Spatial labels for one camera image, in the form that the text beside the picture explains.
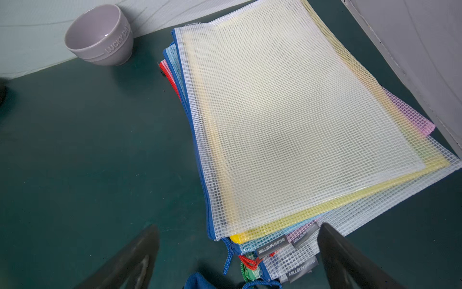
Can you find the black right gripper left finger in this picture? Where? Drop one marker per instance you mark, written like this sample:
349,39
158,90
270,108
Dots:
131,267

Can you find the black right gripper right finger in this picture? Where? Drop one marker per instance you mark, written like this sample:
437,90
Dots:
345,265

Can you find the grey blue microfibre cloth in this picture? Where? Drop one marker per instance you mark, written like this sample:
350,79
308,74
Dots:
200,281

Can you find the blue zipper document bag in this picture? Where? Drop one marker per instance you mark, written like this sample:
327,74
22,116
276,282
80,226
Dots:
350,217

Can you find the green mesh document bag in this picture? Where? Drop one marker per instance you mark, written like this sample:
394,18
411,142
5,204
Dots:
250,274

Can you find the yellow mesh document bag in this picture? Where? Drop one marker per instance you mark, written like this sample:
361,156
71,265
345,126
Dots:
311,129

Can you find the pink mesh document bag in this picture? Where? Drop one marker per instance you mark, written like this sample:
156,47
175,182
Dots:
425,126

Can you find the lilac ceramic bowl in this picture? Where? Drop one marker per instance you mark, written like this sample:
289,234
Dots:
101,36

